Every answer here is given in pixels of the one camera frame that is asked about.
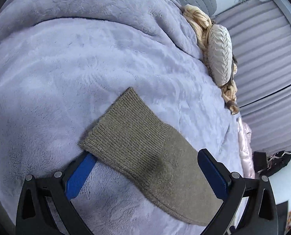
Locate beige fleece garment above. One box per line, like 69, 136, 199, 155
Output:
183, 4, 239, 115

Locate black hanging clothes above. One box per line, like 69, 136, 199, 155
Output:
253, 151, 291, 178

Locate lavender plush bed blanket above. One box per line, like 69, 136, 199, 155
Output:
0, 0, 242, 221

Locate cream pleated round pillow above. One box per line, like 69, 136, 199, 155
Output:
207, 24, 233, 87

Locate olive knit sweater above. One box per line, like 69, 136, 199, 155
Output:
81, 88, 222, 226

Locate pink satin puffer jacket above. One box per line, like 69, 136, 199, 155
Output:
237, 117, 255, 179

